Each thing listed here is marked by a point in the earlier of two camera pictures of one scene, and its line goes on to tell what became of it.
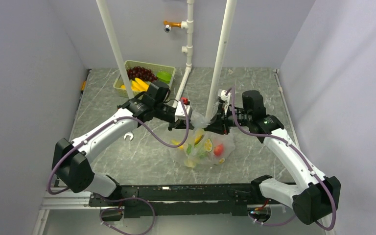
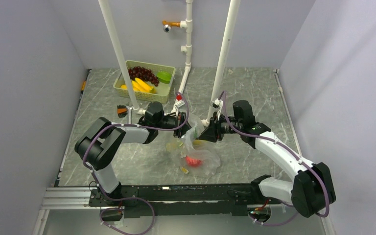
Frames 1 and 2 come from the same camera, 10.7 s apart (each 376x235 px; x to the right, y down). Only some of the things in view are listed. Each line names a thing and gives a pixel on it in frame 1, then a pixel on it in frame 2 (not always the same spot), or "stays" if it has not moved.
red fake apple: (218, 150) to (193, 162)
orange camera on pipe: (168, 25) stays
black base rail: (223, 199) stays
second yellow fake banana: (137, 85) stays
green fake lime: (202, 155) to (174, 146)
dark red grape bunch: (141, 73) stays
